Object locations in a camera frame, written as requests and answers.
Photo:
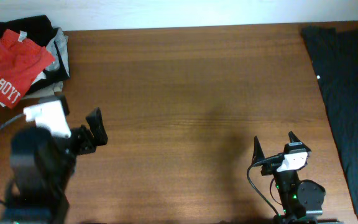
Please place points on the dark garment on table right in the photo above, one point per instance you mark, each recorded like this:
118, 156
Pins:
334, 57

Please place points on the red orange t-shirt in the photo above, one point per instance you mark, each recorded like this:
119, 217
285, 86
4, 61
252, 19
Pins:
21, 61

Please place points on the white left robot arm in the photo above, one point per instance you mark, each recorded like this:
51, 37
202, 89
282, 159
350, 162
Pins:
42, 165

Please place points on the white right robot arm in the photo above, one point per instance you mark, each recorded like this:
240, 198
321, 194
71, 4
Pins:
301, 200

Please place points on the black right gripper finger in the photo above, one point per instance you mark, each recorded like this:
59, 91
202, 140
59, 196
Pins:
294, 140
258, 155

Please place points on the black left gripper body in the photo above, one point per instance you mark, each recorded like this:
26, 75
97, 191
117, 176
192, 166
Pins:
81, 141

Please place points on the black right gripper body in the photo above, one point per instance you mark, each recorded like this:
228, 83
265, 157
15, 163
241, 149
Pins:
282, 178

